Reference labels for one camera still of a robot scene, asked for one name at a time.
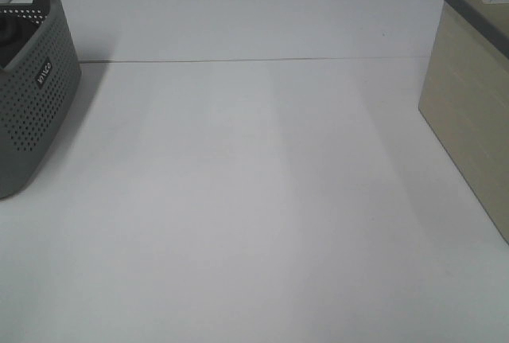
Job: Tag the beige basket with grey rim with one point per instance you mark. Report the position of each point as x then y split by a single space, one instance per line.
464 98

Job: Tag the grey perforated plastic basket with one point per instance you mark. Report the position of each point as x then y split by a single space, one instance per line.
40 74

